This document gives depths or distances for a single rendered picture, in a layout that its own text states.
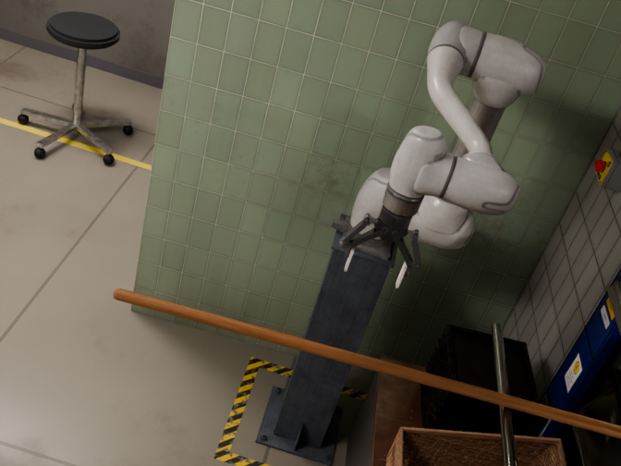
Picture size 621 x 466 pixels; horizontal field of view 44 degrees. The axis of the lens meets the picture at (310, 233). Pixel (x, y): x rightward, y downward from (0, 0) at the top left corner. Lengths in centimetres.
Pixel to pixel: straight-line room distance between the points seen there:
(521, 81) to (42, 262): 248
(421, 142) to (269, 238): 159
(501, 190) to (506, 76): 52
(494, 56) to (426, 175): 56
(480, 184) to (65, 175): 308
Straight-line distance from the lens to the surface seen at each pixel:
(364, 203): 254
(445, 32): 221
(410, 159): 174
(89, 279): 379
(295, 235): 319
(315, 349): 191
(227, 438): 322
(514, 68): 221
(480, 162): 179
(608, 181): 266
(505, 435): 197
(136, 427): 320
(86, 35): 438
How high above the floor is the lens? 249
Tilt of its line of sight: 35 degrees down
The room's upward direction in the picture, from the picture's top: 17 degrees clockwise
